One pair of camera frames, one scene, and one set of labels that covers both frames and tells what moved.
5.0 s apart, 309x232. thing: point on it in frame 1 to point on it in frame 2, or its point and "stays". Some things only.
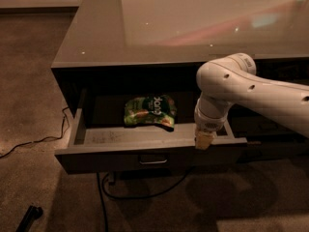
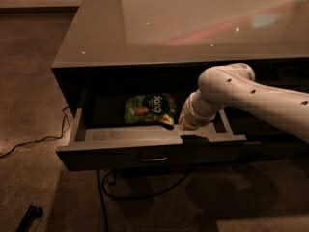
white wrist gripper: (209, 122) to (192, 117)
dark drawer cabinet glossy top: (127, 66) stays
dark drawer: (254, 151) stays
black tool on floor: (33, 214) stays
